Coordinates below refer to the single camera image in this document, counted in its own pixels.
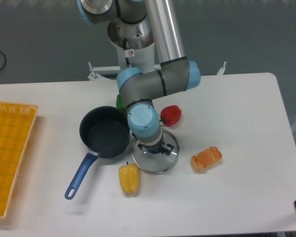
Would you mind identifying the dark saucepan with blue handle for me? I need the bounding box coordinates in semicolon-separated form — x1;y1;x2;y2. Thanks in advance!
65;106;130;199

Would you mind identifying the green toy bell pepper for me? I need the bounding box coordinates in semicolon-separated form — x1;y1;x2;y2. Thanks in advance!
115;94;126;115

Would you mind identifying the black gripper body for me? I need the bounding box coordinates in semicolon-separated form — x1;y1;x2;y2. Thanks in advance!
138;139;164;151

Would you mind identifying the orange toy salmon sushi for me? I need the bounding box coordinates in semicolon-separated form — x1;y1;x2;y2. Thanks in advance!
190;146;222;173

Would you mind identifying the yellow toy bell pepper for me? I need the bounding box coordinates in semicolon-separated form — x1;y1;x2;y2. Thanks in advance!
118;163;141;195

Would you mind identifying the yellow plastic basket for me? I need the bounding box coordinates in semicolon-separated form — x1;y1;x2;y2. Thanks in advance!
0;101;38;219

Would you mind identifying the glass lid with blue knob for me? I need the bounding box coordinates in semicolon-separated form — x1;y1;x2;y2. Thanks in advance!
131;129;180;174

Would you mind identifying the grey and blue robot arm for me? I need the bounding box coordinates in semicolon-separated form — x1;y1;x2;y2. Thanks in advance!
77;0;201;156

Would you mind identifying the red toy bell pepper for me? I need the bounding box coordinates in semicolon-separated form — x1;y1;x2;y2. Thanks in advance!
160;105;182;126

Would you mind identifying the white bracket at table edge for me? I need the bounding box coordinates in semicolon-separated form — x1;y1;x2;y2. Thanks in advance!
217;61;227;76

